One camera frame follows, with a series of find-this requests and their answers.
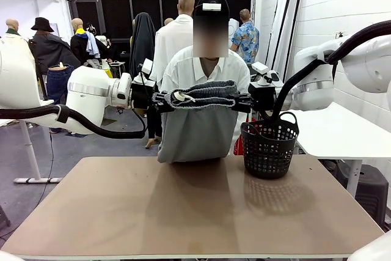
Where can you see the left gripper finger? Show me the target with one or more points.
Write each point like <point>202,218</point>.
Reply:
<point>163,107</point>
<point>159,97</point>

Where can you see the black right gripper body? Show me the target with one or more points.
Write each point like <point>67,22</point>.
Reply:
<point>262,99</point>

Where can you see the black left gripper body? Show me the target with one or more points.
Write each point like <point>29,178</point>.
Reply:
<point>140,97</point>

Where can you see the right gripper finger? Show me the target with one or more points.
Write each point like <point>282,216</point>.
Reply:
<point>242,107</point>
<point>245,97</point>

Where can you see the grey training pants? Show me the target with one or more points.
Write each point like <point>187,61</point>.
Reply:
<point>195,132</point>

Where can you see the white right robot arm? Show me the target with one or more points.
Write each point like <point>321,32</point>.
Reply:
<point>311,59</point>

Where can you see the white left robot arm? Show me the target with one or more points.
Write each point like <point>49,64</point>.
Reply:
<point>88,90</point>

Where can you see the person in white shirt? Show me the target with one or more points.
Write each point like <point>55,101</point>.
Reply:
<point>186,71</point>

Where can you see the yellow box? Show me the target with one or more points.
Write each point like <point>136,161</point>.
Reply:
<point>108,74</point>

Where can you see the red bag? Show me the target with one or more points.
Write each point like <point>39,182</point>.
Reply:
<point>239,148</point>

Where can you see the dark plastic laundry basket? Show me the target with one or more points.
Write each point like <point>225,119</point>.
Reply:
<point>268,151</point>

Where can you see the mannequin in black hooded cloak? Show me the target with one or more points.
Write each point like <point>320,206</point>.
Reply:
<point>142,44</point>

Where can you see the mannequin in white shirt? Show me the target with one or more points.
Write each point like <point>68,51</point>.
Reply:
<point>171,44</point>

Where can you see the man in blue floral shirt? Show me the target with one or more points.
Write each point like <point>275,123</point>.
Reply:
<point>246,41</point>

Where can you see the bald mannequin head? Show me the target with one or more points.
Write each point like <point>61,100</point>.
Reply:
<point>168,22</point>

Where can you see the mannequin in black yellow jacket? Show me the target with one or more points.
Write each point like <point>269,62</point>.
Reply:
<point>80,47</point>

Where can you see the white side table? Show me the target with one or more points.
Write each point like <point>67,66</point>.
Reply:
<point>30,151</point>
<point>336,132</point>

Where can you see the mannequin legs in blue jeans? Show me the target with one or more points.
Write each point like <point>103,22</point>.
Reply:
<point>56,90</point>

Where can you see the mannequin with black hat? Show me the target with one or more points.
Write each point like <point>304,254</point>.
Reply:
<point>52,50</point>

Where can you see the black plastic stool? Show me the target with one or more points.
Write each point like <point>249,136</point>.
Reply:
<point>372,190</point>

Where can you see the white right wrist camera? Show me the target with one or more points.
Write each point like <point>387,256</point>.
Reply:
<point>259,67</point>

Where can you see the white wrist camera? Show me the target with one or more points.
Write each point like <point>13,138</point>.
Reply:
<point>147,66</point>
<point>259,67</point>

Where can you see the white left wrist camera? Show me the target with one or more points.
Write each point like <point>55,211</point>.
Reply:
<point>147,66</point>

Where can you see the white panel with black frame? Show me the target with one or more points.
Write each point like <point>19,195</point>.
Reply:
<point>282,28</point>

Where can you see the small wall-mounted device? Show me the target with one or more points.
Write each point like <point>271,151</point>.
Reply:
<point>341,35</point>

